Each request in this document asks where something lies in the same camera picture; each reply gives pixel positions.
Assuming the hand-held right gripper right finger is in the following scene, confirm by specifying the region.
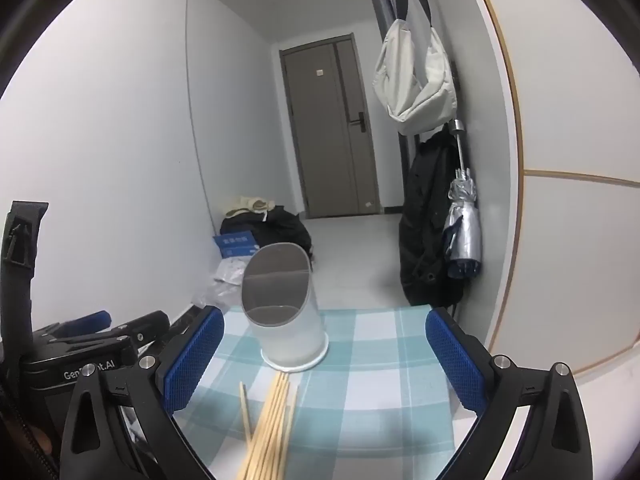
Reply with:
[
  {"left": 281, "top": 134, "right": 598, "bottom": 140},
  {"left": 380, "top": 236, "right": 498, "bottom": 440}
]
[{"left": 425, "top": 307, "right": 597, "bottom": 480}]

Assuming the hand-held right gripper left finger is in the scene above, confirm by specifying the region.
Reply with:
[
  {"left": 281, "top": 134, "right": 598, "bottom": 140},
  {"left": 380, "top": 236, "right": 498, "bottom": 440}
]
[{"left": 59, "top": 305, "right": 226, "bottom": 480}]

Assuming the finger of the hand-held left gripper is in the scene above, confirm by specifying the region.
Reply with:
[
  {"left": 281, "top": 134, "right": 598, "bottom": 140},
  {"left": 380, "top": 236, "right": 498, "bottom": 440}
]
[
  {"left": 47, "top": 310, "right": 112, "bottom": 341},
  {"left": 107, "top": 310, "right": 171, "bottom": 348}
]

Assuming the white plastic utensil holder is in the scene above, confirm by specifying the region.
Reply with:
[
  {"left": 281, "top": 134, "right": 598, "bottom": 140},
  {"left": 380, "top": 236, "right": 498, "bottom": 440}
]
[{"left": 240, "top": 242, "right": 331, "bottom": 373}]

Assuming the bundle of wooden chopsticks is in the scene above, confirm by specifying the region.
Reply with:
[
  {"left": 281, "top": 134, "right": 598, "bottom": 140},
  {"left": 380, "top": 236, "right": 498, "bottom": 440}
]
[{"left": 236, "top": 372, "right": 301, "bottom": 480}]

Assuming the white shoulder bag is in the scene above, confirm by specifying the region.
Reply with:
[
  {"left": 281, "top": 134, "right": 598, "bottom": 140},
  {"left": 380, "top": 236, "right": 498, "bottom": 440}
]
[{"left": 373, "top": 0, "right": 458, "bottom": 137}]

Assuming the clear plastic bag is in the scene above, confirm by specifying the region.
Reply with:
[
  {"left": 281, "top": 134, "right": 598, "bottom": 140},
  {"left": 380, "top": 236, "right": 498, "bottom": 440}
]
[{"left": 192, "top": 255, "right": 251, "bottom": 311}]

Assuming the teal checked tablecloth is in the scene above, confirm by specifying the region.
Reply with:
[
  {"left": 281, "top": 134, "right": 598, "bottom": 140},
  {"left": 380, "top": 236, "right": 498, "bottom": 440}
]
[{"left": 172, "top": 306, "right": 486, "bottom": 480}]

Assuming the blue cardboard box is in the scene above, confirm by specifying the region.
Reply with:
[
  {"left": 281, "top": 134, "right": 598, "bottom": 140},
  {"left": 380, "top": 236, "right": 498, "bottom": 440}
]
[{"left": 212, "top": 232, "right": 258, "bottom": 259}]

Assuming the silver folded umbrella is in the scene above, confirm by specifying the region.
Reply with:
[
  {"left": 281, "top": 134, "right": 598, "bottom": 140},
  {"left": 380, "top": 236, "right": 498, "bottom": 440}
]
[{"left": 442, "top": 119, "right": 483, "bottom": 279}]

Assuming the black bag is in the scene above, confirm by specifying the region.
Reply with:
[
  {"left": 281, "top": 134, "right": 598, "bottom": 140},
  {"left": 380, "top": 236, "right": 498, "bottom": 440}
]
[{"left": 220, "top": 205, "right": 313, "bottom": 261}]

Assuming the beige cloth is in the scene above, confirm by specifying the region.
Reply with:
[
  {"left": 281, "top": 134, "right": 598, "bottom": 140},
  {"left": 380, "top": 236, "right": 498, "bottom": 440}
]
[{"left": 225, "top": 195, "right": 276, "bottom": 218}]

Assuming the black hanging backpack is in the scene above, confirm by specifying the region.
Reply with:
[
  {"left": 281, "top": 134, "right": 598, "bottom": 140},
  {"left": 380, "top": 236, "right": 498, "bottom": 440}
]
[{"left": 398, "top": 127, "right": 463, "bottom": 308}]

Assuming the grey door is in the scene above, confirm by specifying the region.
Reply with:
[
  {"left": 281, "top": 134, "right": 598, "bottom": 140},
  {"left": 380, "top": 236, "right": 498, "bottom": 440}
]
[{"left": 278, "top": 34, "right": 381, "bottom": 219}]

